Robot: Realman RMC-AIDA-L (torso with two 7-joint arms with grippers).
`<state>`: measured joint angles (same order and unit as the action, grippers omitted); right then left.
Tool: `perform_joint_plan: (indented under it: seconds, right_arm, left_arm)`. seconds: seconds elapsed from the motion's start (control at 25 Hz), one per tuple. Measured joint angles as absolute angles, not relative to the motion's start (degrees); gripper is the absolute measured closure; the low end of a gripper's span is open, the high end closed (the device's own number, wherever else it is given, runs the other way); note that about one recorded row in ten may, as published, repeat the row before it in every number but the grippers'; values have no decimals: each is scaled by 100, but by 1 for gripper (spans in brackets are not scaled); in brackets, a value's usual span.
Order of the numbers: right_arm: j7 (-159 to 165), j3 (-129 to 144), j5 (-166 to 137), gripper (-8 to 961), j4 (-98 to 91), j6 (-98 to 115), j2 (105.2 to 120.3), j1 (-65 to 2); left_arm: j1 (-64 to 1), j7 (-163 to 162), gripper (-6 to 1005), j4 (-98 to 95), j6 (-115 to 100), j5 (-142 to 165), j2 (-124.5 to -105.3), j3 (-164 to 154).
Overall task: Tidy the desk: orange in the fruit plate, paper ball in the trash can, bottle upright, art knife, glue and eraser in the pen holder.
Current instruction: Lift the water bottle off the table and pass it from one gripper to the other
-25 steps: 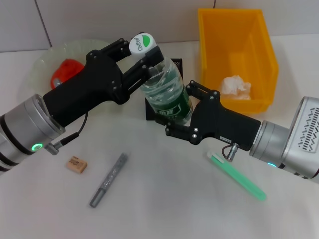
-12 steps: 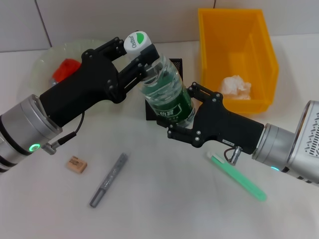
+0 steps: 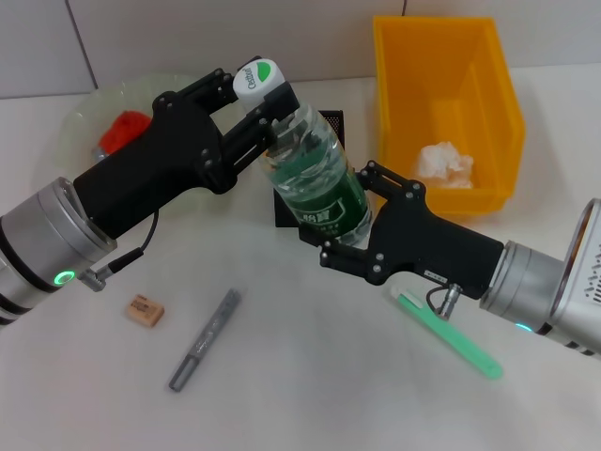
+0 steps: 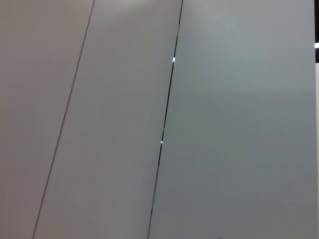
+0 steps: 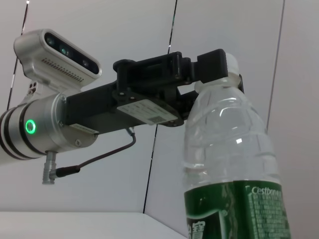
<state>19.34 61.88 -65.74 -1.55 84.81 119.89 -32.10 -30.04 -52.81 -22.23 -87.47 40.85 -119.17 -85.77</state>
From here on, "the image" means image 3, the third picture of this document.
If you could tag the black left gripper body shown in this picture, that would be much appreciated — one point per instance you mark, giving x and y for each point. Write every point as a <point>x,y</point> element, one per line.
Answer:
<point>155,164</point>

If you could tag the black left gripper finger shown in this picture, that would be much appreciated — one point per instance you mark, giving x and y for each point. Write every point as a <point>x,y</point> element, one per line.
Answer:
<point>211,91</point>
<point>282,103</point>

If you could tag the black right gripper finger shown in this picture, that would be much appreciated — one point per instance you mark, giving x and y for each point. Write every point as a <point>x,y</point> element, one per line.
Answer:
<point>385,181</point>
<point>347,258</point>

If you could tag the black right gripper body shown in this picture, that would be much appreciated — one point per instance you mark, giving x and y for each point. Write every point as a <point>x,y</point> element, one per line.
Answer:
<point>432,249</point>

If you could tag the orange fruit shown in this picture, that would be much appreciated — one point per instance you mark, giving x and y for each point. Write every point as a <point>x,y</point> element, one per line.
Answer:
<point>124,129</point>

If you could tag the white paper ball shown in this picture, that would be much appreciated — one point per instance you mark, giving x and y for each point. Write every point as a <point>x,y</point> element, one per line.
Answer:
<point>439,166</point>

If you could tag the clear green-label water bottle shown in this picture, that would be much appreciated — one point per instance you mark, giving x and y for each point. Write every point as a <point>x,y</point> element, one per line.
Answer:
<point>319,188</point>

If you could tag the green toothbrush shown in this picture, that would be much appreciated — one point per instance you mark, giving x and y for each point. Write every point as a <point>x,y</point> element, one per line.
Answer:
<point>460,345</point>

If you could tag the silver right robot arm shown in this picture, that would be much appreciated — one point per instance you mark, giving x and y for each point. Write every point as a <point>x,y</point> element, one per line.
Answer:
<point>549,291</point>

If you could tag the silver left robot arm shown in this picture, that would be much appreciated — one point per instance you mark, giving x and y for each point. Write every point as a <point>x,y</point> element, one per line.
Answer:
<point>42,244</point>

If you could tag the black mesh pen holder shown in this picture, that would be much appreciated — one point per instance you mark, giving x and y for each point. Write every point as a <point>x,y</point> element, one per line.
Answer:
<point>335,124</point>

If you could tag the pale green glass fruit plate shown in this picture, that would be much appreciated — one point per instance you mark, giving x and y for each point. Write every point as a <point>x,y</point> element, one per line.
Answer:
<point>117,94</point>

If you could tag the small beige eraser block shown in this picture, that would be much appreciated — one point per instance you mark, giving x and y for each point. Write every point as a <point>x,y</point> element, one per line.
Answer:
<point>144,311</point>

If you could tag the silver grey pen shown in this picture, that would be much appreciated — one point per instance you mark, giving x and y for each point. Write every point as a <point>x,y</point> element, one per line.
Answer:
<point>206,338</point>

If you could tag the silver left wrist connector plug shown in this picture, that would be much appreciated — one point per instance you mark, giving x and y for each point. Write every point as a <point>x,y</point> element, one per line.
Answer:
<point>98,154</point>

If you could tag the yellow plastic bin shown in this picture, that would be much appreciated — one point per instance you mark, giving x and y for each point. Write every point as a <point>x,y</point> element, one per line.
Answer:
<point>441,94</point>

